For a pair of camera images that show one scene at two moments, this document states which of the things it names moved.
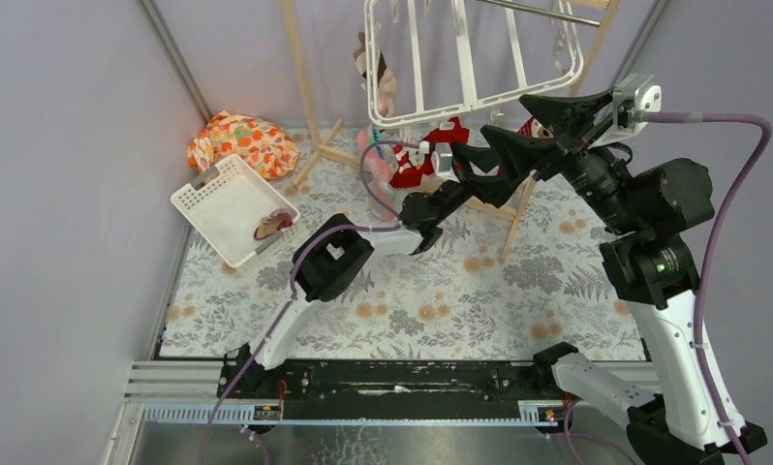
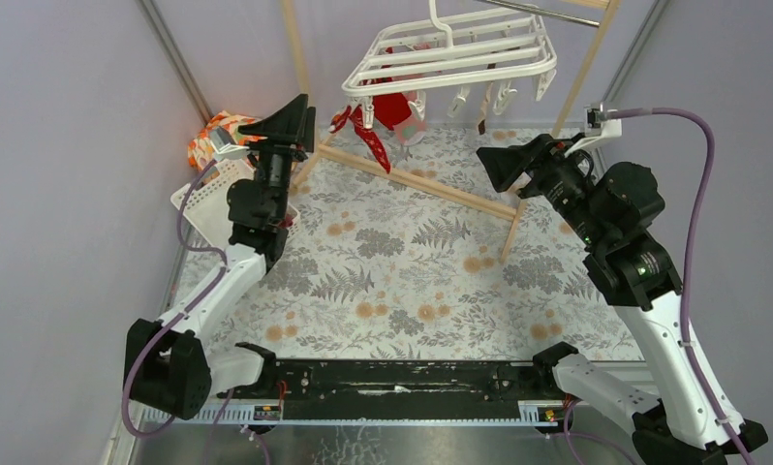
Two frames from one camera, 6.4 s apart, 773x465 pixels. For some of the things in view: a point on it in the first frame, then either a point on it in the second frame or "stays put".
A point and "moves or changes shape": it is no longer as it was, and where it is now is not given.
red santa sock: (410, 174) to (395, 110)
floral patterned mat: (526, 277) stays put
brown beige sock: (386, 79) to (481, 122)
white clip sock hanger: (464, 45) moves or changes shape
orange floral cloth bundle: (267, 149) stays put
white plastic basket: (233, 211) stays put
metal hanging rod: (542, 13) stays put
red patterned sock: (535, 129) to (368, 136)
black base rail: (388, 390) stays put
